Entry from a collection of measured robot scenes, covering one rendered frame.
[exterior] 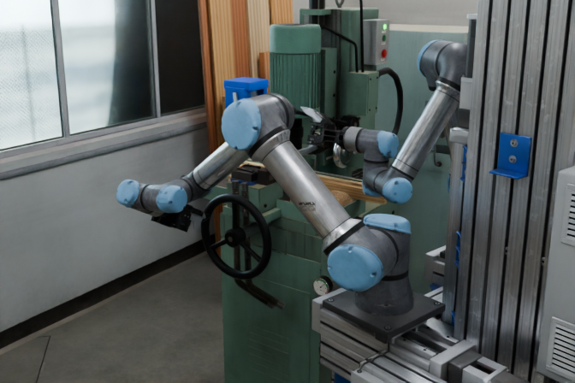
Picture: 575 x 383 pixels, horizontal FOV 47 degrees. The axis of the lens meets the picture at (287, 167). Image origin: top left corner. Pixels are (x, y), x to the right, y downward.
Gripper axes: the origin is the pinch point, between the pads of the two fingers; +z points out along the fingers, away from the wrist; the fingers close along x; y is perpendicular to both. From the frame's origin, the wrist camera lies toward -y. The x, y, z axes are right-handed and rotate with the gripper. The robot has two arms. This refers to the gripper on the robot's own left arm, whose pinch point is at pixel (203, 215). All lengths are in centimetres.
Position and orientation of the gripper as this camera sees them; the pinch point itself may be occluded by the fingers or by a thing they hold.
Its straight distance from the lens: 215.3
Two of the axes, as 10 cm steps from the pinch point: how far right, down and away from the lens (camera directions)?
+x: 8.2, 1.5, -5.6
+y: -2.9, 9.4, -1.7
